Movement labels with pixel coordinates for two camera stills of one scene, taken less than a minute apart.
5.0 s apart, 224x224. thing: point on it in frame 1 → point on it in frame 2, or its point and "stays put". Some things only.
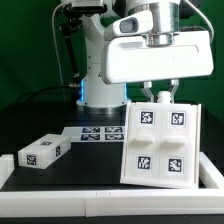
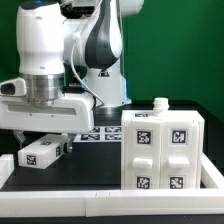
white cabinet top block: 45,151 stays put
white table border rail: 99,202 stays put
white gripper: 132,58 → 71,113
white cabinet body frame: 162,145 stays put
